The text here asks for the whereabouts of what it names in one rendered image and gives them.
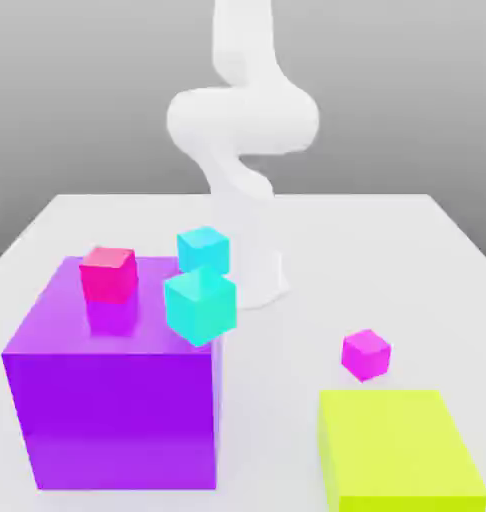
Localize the small red cube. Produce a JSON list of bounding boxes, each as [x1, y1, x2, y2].
[[78, 246, 139, 305]]

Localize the large purple box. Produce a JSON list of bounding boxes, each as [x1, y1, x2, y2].
[[1, 254, 225, 492]]

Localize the small magenta cube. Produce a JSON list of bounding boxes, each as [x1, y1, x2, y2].
[[340, 328, 392, 383]]

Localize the small turquoise cube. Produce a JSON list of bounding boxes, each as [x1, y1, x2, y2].
[[163, 266, 239, 348]]

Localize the large yellow box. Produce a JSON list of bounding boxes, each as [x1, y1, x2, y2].
[[317, 389, 486, 512]]

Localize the small sky blue cube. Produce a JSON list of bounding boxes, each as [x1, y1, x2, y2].
[[176, 225, 231, 277]]

